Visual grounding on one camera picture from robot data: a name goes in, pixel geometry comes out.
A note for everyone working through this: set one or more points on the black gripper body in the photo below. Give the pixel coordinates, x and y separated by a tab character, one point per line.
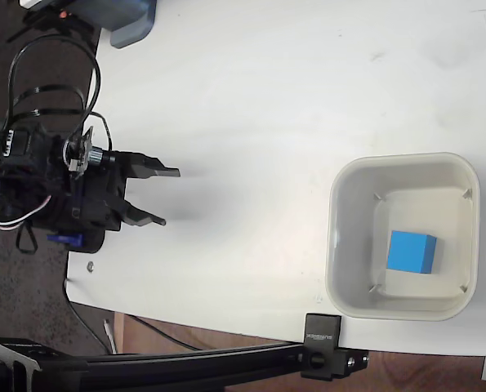
99	200

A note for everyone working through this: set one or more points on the blue cube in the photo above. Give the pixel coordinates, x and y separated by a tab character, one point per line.
410	251

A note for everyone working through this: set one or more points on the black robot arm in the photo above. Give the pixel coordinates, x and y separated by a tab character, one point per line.
18	167

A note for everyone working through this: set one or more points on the white square plastic bin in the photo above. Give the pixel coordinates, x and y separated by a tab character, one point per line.
422	179

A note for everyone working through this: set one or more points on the small blue plastic part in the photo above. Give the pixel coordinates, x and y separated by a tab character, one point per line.
67	240

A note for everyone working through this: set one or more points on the small metal nut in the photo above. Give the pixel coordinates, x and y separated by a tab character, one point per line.
90	266

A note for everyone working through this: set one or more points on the gray-blue plastic stand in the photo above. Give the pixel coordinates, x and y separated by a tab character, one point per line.
128	20

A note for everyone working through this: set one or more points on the black tripod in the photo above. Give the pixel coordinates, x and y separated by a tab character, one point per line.
46	20

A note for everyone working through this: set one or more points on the black table clamp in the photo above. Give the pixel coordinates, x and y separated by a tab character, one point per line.
322	347

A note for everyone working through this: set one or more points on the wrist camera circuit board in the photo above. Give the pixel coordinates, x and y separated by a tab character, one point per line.
81	153

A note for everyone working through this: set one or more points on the black aluminium rail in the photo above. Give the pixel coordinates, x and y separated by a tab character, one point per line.
165	367

